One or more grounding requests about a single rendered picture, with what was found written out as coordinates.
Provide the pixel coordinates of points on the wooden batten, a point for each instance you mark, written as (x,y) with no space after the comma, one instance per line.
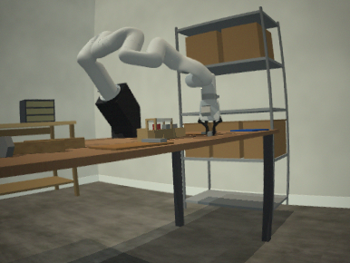
(39,147)
(71,143)

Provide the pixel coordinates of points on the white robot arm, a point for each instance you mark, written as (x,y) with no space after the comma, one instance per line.
(130,40)

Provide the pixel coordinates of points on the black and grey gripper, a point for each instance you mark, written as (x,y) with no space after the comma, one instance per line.
(215,114)

